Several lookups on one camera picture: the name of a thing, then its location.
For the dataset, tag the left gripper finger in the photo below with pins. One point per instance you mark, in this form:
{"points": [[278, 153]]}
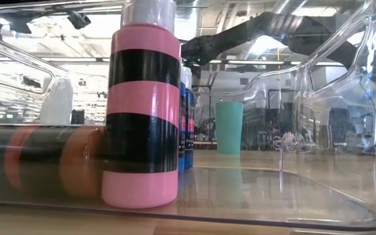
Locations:
{"points": [[78, 20]]}

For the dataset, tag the pink paint bottle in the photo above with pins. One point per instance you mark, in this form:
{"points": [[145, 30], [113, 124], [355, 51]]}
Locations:
{"points": [[142, 98]]}

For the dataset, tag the dark blue paint bottle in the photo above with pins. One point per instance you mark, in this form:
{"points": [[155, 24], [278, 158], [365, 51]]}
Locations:
{"points": [[189, 147]]}

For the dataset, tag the orange paint bottle black label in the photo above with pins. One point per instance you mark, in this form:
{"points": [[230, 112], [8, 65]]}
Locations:
{"points": [[38, 156]]}

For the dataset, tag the clear plastic bin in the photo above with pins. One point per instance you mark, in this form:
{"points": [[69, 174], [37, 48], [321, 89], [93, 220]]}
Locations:
{"points": [[289, 196]]}

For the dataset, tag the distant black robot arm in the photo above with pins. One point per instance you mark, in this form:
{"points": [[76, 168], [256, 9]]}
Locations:
{"points": [[206, 127]]}

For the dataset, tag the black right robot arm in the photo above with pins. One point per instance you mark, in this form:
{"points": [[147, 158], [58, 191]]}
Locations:
{"points": [[273, 26]]}

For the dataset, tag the white pillar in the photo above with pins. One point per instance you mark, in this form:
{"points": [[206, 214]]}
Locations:
{"points": [[57, 101]]}

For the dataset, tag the teal plastic cup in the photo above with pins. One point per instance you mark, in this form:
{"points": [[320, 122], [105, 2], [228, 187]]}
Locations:
{"points": [[228, 130]]}

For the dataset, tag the silver ventilation duct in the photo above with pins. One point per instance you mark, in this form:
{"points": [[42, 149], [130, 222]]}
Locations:
{"points": [[284, 5], [189, 9]]}

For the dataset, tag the black wall panel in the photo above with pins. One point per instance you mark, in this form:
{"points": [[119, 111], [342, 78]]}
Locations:
{"points": [[77, 117]]}

